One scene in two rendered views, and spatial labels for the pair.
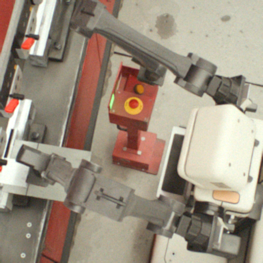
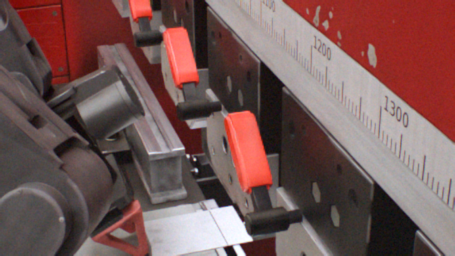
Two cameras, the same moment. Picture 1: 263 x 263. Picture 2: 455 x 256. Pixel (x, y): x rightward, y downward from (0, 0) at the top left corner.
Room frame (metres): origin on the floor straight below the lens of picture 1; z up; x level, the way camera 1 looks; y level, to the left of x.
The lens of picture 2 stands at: (1.21, 0.05, 1.59)
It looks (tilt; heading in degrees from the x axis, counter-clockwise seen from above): 26 degrees down; 153
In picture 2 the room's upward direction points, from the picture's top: 1 degrees counter-clockwise
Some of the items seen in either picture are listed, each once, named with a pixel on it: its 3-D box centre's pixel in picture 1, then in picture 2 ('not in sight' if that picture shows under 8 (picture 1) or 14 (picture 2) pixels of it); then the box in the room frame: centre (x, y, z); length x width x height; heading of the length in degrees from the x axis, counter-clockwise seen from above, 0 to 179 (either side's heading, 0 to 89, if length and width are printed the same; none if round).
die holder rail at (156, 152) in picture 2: not in sight; (136, 112); (-0.10, 0.52, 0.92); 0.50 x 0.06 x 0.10; 170
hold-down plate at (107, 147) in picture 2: not in sight; (102, 121); (-0.16, 0.47, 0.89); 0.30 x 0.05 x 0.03; 170
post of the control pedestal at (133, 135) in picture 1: (133, 127); not in sight; (0.78, -0.01, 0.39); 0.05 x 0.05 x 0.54; 75
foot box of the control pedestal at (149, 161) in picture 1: (139, 148); not in sight; (0.78, -0.04, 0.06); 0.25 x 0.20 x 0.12; 75
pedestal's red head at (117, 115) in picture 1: (134, 97); not in sight; (0.78, -0.01, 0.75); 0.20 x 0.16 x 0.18; 165
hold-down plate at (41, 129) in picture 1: (30, 164); not in sight; (0.47, 0.36, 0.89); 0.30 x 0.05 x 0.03; 170
